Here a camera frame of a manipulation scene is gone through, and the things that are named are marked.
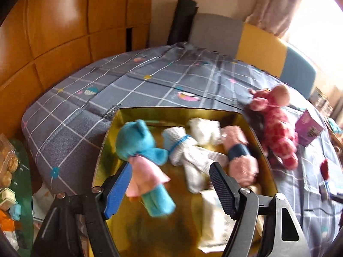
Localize pink socks blue band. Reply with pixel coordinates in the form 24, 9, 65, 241
221, 126, 259, 187

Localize white wet wipes pack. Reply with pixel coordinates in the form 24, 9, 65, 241
198, 189, 235, 254

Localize blue elephant plush toy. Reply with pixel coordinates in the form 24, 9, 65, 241
115, 120, 176, 218

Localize white fluffy sock ball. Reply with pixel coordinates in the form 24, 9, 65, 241
188, 118, 221, 146

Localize red christmas sock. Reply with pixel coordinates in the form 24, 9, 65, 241
320, 159, 329, 181

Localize gold tin box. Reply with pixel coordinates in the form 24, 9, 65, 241
93, 107, 277, 256

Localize pink giraffe plush toy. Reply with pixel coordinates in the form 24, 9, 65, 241
249, 84, 298, 170

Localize grey plaid bed sheet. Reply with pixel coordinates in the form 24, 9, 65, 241
22, 43, 342, 256

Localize purple cardboard box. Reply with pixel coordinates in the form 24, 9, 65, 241
295, 108, 324, 147

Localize grey yellow blue headboard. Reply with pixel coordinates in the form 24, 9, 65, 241
190, 13, 316, 99

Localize wooden wardrobe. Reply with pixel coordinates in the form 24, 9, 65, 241
1, 0, 152, 137

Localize black rolled mat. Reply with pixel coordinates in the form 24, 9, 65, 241
167, 0, 198, 45

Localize pink patterned curtain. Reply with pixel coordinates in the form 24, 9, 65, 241
245, 0, 302, 38

